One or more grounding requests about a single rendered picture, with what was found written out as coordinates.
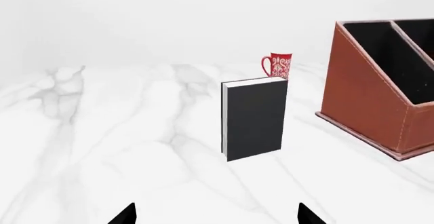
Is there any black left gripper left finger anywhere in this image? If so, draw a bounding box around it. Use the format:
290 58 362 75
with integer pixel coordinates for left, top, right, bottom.
107 202 137 224

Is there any brown leather caddy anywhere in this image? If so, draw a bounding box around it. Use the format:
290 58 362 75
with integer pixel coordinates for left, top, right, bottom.
315 18 434 162

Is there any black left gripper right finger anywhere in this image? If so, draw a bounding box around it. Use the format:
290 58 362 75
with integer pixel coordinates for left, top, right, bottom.
298 202 328 224

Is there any red patterned mug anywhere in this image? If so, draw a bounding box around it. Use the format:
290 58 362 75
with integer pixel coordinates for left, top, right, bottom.
260 52 293 80

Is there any black hardcover book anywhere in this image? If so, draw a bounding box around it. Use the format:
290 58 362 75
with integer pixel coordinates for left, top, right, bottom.
220 76 289 163

